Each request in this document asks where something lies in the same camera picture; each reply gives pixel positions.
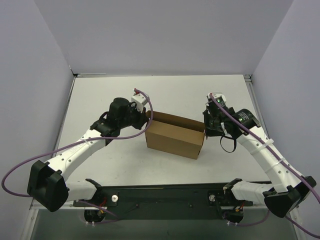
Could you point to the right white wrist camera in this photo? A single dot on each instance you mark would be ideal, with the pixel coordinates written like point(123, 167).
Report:
point(218, 96)

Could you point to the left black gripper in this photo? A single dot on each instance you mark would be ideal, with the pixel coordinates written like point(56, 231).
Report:
point(141, 121)

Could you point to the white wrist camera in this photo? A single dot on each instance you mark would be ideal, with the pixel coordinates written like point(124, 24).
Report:
point(218, 96)
point(140, 99)

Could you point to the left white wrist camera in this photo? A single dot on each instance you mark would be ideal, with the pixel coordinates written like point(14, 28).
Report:
point(140, 99)

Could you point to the aluminium front frame rail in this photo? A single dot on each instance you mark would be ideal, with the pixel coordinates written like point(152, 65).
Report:
point(36, 205)

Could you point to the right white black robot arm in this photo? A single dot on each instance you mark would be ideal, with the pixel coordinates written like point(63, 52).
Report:
point(287, 187)

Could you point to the aluminium side rail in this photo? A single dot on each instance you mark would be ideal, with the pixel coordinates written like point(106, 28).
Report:
point(58, 139)
point(248, 81)

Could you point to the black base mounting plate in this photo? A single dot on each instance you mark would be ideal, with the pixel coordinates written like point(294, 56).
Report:
point(199, 201)

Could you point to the right aluminium side rail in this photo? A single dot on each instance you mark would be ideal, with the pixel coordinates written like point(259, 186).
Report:
point(248, 81)

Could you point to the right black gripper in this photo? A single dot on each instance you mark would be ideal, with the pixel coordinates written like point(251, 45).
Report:
point(208, 124)

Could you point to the brown cardboard box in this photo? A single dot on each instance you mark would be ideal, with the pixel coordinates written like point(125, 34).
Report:
point(175, 135)

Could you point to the left aluminium side rail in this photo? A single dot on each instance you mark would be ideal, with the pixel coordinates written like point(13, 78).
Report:
point(58, 139)

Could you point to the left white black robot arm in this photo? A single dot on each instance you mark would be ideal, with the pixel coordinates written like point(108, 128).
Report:
point(48, 181)

